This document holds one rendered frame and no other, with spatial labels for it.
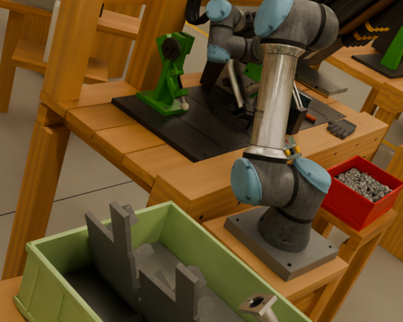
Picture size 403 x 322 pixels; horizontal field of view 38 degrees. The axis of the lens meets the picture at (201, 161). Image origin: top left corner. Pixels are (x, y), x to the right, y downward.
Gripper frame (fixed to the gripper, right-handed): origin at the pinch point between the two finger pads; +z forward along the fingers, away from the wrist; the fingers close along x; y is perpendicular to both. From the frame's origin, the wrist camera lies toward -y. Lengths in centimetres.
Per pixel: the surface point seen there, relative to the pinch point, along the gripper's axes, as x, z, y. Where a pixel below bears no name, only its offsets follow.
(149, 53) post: 2.4, -16.6, -35.0
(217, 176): -51, -33, -9
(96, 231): -65, -98, -6
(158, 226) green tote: -65, -67, -11
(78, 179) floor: -19, 54, -135
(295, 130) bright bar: -32.1, 22.7, 0.2
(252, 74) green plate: -11.7, 2.9, -4.8
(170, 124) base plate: -27.9, -23.5, -27.6
